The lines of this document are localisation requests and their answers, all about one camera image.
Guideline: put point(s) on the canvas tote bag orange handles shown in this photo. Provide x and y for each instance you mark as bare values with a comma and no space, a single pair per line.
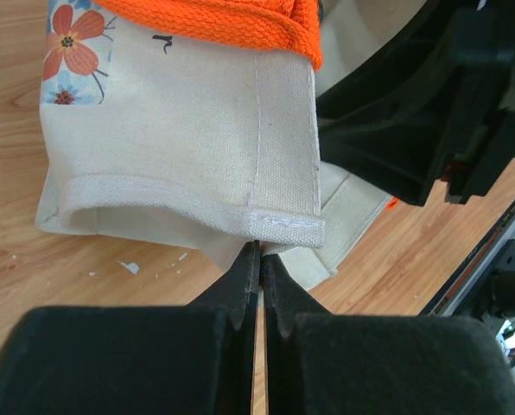
193,124

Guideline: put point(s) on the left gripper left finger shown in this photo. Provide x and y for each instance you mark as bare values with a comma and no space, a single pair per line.
191,359

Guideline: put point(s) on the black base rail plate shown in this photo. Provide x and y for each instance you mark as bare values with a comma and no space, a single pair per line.
483,286

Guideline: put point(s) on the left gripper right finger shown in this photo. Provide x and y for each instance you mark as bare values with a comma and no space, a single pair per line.
321,363

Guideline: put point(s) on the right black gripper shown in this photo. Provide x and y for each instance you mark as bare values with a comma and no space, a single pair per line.
436,102

